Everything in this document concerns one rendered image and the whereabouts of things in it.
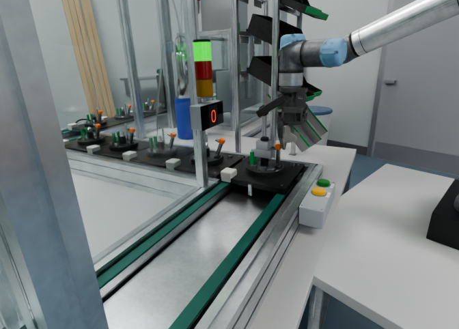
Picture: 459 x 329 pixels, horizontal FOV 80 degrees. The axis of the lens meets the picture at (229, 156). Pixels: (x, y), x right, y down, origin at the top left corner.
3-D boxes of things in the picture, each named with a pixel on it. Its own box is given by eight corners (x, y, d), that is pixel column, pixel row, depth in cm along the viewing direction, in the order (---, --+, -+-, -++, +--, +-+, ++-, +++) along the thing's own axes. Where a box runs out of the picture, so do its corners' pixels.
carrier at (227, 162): (245, 160, 119) (244, 131, 115) (216, 181, 99) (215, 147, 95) (199, 152, 130) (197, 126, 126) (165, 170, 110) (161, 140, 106)
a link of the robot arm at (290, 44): (300, 33, 77) (274, 35, 83) (298, 73, 81) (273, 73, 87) (313, 33, 83) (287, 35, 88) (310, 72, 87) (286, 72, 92)
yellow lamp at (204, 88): (216, 95, 83) (215, 78, 82) (207, 97, 79) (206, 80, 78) (202, 94, 86) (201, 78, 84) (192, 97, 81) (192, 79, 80)
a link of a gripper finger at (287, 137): (294, 153, 91) (296, 126, 88) (277, 151, 94) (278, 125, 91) (297, 151, 94) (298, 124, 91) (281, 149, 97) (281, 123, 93)
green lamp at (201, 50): (214, 60, 80) (214, 41, 78) (205, 61, 76) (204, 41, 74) (200, 61, 82) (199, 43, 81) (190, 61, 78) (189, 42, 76)
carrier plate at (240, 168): (304, 168, 107) (304, 163, 107) (285, 194, 88) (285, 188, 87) (248, 160, 118) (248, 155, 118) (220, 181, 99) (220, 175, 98)
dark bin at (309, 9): (319, 16, 107) (328, -4, 103) (304, 13, 98) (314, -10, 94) (263, -7, 118) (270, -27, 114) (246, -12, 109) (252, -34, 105)
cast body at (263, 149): (274, 155, 101) (275, 136, 99) (270, 159, 97) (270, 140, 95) (253, 152, 105) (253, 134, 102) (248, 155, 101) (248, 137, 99)
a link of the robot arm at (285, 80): (275, 73, 85) (283, 72, 92) (275, 89, 87) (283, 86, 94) (299, 73, 82) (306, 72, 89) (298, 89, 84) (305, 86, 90)
